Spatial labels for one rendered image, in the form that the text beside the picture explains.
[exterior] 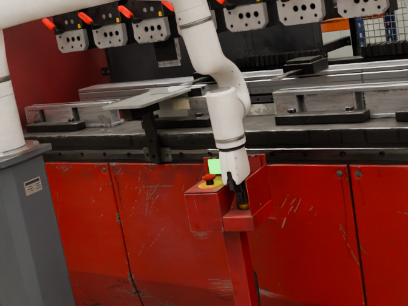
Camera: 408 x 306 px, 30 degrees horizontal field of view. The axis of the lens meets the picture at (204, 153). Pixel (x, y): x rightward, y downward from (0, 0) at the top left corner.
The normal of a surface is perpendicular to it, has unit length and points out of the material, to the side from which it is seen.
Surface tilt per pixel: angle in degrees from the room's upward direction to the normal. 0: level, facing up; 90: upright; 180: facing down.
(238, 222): 90
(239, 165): 91
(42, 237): 90
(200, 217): 90
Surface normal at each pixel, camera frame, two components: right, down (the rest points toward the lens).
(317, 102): -0.59, 0.27
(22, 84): 0.79, 0.00
